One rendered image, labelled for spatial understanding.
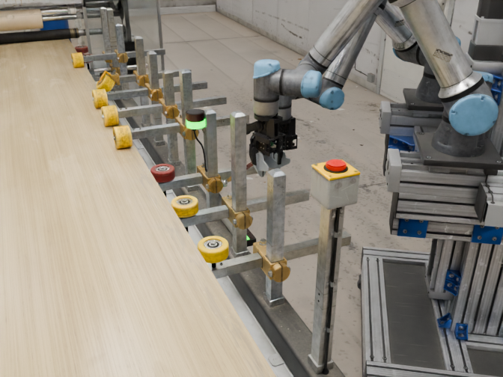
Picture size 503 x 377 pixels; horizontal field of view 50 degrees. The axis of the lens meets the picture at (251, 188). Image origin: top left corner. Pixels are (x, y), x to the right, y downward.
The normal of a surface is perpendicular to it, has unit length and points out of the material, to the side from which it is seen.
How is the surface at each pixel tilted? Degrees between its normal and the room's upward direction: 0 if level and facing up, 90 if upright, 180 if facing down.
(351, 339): 0
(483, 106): 96
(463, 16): 90
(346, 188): 90
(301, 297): 0
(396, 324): 0
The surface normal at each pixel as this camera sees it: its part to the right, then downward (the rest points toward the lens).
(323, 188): -0.92, 0.18
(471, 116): -0.19, 0.54
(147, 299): 0.00, -0.89
